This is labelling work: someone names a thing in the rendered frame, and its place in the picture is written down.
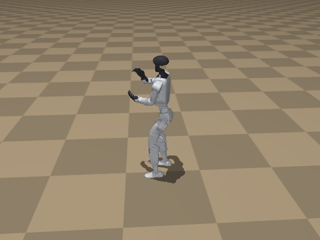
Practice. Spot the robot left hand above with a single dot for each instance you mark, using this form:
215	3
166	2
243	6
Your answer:
132	96

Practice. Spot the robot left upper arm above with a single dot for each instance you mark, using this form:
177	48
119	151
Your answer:
155	89

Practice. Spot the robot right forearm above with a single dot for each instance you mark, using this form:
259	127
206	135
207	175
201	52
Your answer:
150	81

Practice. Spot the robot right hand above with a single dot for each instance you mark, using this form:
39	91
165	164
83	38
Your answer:
140	73

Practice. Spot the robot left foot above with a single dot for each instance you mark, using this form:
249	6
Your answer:
152	175

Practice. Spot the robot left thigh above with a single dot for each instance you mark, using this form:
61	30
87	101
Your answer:
154	134

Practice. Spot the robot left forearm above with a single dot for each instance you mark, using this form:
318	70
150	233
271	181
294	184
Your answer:
143	100

